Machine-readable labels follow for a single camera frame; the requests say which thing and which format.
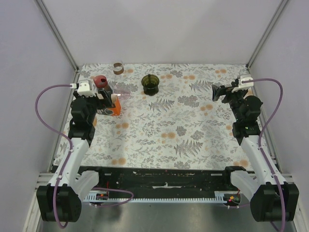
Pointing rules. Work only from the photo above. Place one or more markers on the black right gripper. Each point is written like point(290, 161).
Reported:
point(221, 90)

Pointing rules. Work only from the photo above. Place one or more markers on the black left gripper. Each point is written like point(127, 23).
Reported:
point(103, 103)

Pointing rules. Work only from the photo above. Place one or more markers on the clear glass dripper cone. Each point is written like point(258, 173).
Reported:
point(122, 91)

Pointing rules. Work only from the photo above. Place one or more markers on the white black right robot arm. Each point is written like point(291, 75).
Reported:
point(271, 197)

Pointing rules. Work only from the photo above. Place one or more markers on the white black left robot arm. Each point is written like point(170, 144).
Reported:
point(61, 199)

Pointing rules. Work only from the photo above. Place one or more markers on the orange coffee filter box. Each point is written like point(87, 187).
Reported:
point(113, 110)

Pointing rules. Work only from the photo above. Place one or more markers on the brown tape roll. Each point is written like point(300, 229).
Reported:
point(118, 68)

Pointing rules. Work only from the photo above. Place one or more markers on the dark green glass jar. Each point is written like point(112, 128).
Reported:
point(150, 84)

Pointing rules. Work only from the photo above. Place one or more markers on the floral patterned table mat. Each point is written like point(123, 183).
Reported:
point(180, 127)

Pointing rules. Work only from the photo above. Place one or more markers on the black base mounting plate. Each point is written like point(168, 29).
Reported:
point(145, 178)

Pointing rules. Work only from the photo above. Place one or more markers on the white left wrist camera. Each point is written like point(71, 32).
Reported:
point(85, 89)

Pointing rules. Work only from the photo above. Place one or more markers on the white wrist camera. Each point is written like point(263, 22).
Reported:
point(85, 89)
point(243, 82)

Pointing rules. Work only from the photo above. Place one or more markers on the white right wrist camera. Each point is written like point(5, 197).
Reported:
point(243, 82)

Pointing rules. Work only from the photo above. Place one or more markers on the white slotted cable duct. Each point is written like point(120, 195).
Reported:
point(98, 196)

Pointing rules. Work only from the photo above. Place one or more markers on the aluminium front rail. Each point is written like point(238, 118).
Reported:
point(43, 179)

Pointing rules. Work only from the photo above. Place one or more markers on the right aluminium frame post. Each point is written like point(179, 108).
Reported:
point(269, 28)

